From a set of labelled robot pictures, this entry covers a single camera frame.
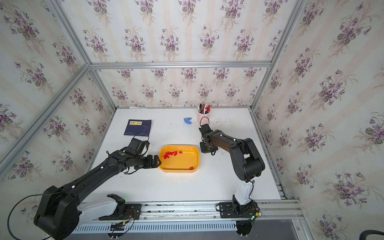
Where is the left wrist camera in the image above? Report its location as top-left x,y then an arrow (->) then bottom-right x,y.
124,138 -> 150,156

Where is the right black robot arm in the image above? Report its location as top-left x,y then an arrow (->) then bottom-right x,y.
199,125 -> 266,215

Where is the aluminium front rail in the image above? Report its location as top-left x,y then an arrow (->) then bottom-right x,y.
72,200 -> 305,237

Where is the pink pen cup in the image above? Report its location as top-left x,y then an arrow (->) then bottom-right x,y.
198,104 -> 211,126

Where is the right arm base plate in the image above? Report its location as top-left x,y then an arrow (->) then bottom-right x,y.
215,201 -> 260,220

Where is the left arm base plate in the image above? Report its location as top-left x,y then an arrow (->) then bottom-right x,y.
98,204 -> 142,221

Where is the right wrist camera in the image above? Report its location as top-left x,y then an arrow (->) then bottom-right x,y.
199,124 -> 213,139

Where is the blue plastic clip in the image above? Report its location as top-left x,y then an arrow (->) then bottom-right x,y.
184,118 -> 192,125

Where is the red sleeves cluster in box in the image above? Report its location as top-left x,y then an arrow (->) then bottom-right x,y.
163,151 -> 183,160

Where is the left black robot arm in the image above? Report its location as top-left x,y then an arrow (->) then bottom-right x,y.
34,147 -> 161,240

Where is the yellow plastic storage box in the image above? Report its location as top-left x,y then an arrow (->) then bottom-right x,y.
159,145 -> 200,173

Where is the dark blue notebook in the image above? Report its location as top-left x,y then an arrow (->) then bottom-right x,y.
124,120 -> 152,137

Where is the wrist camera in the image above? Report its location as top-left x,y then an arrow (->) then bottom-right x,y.
124,138 -> 150,156
199,124 -> 213,139

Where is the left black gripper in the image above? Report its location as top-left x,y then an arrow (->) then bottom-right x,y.
132,154 -> 163,171

